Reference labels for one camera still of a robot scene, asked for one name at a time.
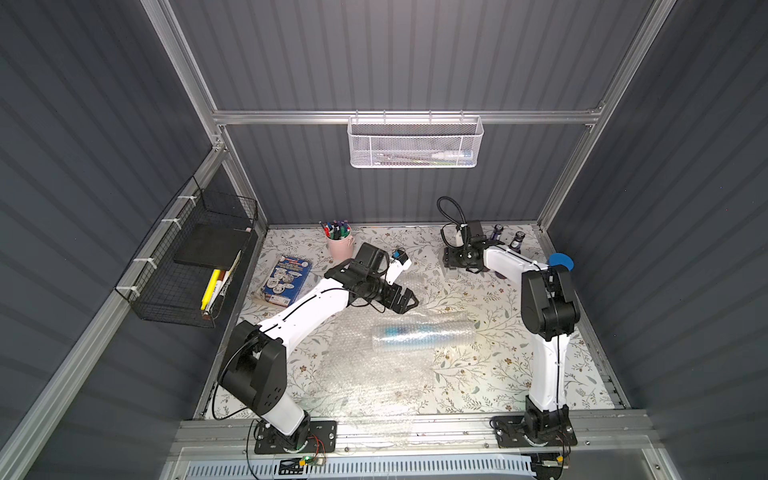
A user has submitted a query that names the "blue glass bottle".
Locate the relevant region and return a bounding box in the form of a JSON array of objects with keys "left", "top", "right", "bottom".
[{"left": 380, "top": 324, "right": 455, "bottom": 349}]

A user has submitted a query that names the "clear bubble wrap sheet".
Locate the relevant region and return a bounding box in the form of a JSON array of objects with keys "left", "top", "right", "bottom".
[{"left": 292, "top": 272, "right": 486, "bottom": 417}]

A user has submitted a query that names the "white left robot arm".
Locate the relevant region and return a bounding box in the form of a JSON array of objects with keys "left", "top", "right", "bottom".
[{"left": 216, "top": 243, "right": 418, "bottom": 450}]

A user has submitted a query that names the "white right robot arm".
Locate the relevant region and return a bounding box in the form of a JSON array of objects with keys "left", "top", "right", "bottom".
[{"left": 443, "top": 220, "right": 581, "bottom": 448}]

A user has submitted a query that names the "purple bottle left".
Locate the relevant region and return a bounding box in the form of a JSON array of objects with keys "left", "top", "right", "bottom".
[{"left": 489, "top": 224, "right": 504, "bottom": 244}]

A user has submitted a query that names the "purple bottle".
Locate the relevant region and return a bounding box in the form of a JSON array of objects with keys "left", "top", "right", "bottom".
[
  {"left": 509, "top": 230, "right": 526, "bottom": 254},
  {"left": 489, "top": 224, "right": 504, "bottom": 244}
]

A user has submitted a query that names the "pink pen holder cup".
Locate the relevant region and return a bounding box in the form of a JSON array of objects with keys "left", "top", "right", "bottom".
[{"left": 327, "top": 234, "right": 355, "bottom": 264}]

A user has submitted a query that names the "purple bottle right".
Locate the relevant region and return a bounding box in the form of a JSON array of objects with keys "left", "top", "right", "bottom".
[{"left": 509, "top": 230, "right": 526, "bottom": 254}]

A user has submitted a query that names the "blue children's book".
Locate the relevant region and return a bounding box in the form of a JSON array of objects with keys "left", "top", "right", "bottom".
[{"left": 262, "top": 255, "right": 312, "bottom": 307}]

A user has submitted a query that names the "blue-lidded pencil tube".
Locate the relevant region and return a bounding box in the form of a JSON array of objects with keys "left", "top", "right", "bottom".
[{"left": 547, "top": 252, "right": 575, "bottom": 271}]

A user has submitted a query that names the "yellow highlighter marker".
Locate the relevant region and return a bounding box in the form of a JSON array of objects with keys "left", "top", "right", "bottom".
[{"left": 200, "top": 269, "right": 222, "bottom": 311}]

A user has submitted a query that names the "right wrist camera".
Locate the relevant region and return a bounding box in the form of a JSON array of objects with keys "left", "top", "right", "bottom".
[{"left": 454, "top": 225, "right": 467, "bottom": 248}]

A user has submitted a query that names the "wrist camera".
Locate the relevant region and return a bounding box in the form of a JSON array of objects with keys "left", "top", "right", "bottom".
[
  {"left": 385, "top": 248, "right": 412, "bottom": 285},
  {"left": 454, "top": 225, "right": 467, "bottom": 248}
]

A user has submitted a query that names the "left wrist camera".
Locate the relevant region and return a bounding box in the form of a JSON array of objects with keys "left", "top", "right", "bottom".
[{"left": 385, "top": 248, "right": 412, "bottom": 285}]

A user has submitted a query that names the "white wire mesh basket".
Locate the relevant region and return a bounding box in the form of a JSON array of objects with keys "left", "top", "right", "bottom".
[{"left": 347, "top": 115, "right": 485, "bottom": 169}]

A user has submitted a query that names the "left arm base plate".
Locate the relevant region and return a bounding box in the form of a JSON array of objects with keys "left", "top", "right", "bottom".
[{"left": 251, "top": 420, "right": 338, "bottom": 455}]

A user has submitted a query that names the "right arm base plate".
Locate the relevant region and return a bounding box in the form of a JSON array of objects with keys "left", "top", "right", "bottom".
[{"left": 489, "top": 414, "right": 578, "bottom": 449}]

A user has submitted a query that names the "black wire wall basket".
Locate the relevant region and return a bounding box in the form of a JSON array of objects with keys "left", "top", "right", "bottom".
[{"left": 116, "top": 181, "right": 258, "bottom": 328}]

